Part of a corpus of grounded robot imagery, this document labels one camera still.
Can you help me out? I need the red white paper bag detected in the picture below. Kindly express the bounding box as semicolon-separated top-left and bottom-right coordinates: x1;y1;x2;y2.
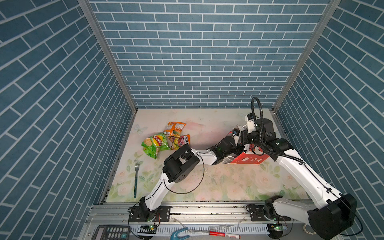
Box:
223;132;270;165

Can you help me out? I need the fruit candy bag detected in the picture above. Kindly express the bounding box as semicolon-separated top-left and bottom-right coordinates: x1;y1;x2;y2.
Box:
169;135;190;151

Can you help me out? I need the green yellow snack packet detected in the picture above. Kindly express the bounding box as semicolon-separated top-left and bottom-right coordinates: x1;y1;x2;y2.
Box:
163;122;186;137

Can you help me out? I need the green chips bag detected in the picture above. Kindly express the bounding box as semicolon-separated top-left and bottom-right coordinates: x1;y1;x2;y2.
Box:
141;133;171;159

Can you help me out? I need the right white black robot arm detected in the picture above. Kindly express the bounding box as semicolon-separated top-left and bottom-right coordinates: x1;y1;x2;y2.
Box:
241;115;357;240

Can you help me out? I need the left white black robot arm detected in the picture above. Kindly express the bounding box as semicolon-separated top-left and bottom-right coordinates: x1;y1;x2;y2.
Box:
139;136;245;217

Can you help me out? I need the red marker pen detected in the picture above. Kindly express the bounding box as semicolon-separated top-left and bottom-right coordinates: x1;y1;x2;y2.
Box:
209;231;241;239

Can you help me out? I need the rubber band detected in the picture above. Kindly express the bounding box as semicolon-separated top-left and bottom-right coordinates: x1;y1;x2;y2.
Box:
303;224;312;235

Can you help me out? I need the metal fork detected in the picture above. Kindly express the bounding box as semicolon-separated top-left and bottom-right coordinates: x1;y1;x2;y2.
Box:
134;160;140;198

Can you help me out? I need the black calculator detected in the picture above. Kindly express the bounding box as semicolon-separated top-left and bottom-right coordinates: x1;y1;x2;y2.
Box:
92;225;131;240

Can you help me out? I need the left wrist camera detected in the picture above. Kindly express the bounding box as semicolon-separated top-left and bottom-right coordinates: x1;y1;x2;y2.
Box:
231;127;242;145

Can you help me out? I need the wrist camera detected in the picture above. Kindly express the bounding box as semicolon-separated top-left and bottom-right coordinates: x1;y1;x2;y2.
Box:
231;127;242;145
245;113;256;134

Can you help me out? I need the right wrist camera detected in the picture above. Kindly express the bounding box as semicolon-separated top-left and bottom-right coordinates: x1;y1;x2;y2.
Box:
245;113;256;134

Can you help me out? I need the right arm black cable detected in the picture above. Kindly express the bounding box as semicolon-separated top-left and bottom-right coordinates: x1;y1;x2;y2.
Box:
250;96;364;237

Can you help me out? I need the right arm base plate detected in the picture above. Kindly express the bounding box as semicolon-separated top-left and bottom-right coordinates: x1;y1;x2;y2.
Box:
245;204;291;223

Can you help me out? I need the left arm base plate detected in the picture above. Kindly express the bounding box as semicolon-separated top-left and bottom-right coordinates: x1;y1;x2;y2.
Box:
128;206;171;223

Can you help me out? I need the white cable duct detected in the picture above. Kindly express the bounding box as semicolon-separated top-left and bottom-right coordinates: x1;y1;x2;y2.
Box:
131;224;270;237

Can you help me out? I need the aluminium rail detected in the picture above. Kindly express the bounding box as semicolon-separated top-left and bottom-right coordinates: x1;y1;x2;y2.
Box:
85;198;319;227

